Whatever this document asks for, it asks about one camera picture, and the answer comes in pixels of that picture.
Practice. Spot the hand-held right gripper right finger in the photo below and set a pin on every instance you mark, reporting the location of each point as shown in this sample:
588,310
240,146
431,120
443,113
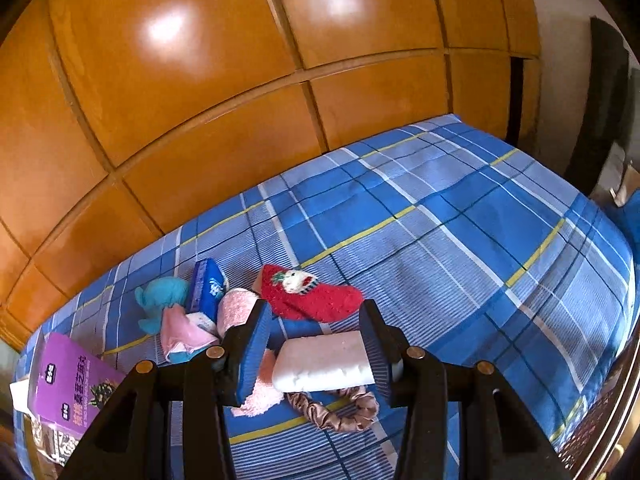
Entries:
380,350

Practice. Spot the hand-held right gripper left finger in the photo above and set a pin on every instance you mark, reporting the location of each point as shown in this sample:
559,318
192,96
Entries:
250,355

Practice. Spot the blue tissue packet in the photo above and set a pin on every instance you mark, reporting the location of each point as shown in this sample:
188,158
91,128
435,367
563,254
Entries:
207,287

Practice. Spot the red fluffy sock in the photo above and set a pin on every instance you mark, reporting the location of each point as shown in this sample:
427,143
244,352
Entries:
310,300

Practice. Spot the teal and pink fluffy sock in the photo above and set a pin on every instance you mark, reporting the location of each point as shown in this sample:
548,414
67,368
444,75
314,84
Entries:
160,300

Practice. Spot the purple cardboard box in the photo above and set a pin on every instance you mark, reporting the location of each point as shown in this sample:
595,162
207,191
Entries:
65,380

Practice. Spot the brown satin scrunchie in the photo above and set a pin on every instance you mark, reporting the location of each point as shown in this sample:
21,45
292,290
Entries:
345,417

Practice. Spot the blue plaid bed sheet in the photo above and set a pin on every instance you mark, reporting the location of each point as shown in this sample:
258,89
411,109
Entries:
450,235

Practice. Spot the wooden panel wardrobe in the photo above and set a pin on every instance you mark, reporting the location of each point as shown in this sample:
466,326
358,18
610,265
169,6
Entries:
175,110

